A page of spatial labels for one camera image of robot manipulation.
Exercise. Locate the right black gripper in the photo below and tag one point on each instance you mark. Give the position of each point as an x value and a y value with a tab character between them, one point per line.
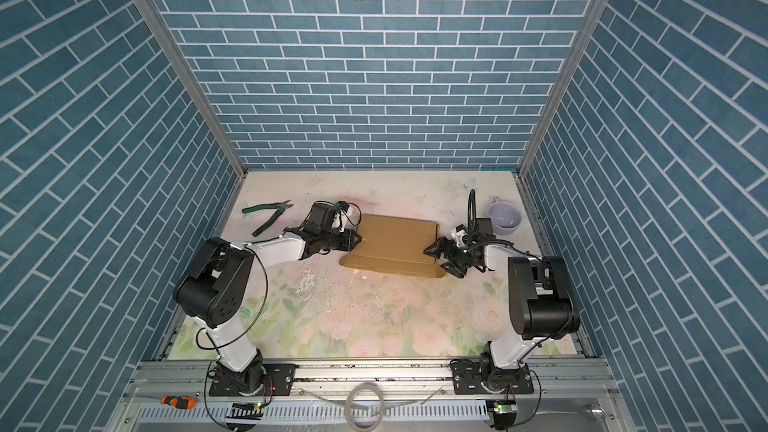
444	242

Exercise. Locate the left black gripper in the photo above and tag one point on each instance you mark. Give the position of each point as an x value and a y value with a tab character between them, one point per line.
347	236

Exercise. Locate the brown cardboard box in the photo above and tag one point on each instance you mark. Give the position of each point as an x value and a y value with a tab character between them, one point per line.
393	245

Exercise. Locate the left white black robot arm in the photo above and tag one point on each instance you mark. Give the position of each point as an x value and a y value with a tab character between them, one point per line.
213	287

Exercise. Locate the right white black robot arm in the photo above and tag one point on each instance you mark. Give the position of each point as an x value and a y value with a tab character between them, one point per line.
542	306

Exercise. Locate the orange black screwdriver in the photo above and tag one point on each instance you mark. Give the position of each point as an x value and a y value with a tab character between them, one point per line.
179	402

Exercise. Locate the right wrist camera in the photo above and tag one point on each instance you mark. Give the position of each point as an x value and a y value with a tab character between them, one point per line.
460	235

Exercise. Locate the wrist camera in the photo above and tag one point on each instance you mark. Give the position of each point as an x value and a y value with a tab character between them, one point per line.
346	216
460	235

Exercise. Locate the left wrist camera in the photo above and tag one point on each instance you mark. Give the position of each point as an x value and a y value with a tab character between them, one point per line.
346	216

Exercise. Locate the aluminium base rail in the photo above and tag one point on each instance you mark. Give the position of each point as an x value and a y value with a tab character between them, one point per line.
569	394

